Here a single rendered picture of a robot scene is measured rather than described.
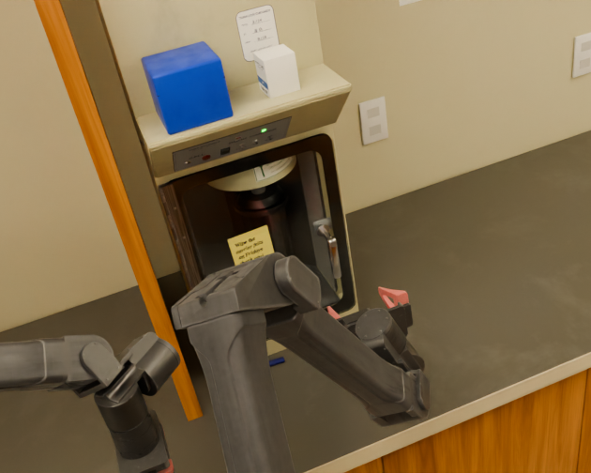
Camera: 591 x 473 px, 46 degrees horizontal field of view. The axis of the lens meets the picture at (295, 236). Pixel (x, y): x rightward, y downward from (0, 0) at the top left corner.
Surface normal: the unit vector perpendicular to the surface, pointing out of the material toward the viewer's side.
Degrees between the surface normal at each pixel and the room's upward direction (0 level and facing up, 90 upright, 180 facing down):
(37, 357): 46
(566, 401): 90
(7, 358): 51
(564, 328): 0
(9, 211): 90
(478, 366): 0
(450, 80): 90
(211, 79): 90
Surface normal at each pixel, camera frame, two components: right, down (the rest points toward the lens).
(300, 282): 0.86, -0.29
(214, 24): 0.34, 0.48
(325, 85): -0.16, -0.82
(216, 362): -0.45, -0.04
